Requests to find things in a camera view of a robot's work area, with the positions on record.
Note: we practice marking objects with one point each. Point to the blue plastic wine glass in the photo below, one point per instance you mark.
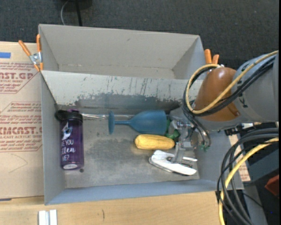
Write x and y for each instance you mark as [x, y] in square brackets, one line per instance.
[147, 123]

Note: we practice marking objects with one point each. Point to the green plastic piece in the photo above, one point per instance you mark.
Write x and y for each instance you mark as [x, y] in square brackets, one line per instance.
[173, 133]

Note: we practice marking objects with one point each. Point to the brown cardboard board red print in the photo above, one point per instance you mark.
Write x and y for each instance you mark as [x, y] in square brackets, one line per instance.
[18, 125]

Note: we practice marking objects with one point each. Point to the grey metal bin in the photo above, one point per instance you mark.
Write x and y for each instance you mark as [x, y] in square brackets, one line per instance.
[121, 153]

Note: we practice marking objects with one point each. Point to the yellow toy corn cob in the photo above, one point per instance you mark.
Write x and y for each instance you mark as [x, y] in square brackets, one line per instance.
[154, 142]

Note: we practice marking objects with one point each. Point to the white flat plastic tool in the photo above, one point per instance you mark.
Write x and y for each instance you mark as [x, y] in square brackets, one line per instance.
[164, 164]

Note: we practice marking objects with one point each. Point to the clear glass rod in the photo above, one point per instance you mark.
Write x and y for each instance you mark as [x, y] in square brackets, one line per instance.
[93, 116]

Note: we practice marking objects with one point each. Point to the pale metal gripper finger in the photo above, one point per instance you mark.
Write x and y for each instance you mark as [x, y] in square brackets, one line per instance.
[177, 155]
[182, 154]

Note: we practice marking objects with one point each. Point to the purple plastic bottle black lid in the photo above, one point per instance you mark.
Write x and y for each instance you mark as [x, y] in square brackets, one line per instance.
[72, 142]

